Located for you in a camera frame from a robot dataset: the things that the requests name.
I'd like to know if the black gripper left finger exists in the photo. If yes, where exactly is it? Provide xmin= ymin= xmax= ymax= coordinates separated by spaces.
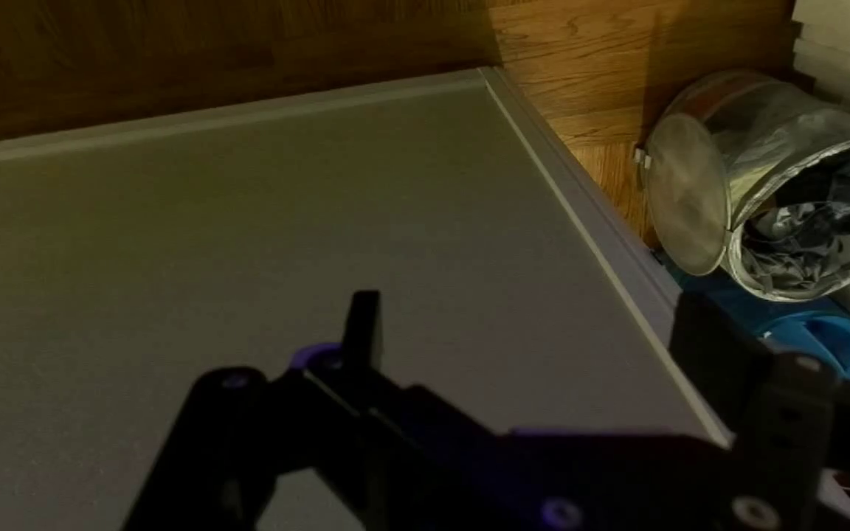
xmin=123 ymin=290 xmax=504 ymax=531

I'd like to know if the metal trash can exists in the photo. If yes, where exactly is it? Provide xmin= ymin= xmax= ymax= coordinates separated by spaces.
xmin=638 ymin=71 xmax=850 ymax=303

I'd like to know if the blue plastic object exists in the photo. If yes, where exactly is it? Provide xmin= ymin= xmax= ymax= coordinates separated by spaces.
xmin=669 ymin=269 xmax=850 ymax=380

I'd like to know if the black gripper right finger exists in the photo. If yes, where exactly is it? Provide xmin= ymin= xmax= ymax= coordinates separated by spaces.
xmin=669 ymin=293 xmax=850 ymax=531

